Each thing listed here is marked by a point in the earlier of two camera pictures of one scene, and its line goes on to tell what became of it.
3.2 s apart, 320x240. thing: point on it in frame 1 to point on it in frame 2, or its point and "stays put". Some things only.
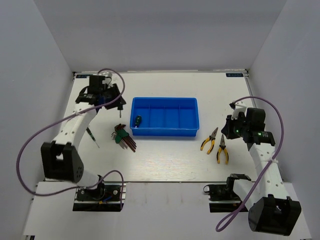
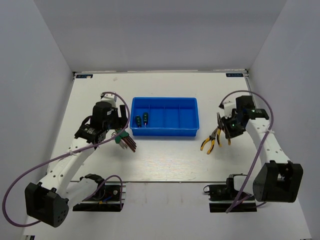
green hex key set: x=121 y=137 stays put
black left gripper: x=115 y=89 to x=121 y=122
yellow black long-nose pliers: x=212 y=137 stays put
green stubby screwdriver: x=138 y=121 stays put
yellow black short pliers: x=222 y=146 to x=219 y=132
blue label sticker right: x=234 y=75 stays put
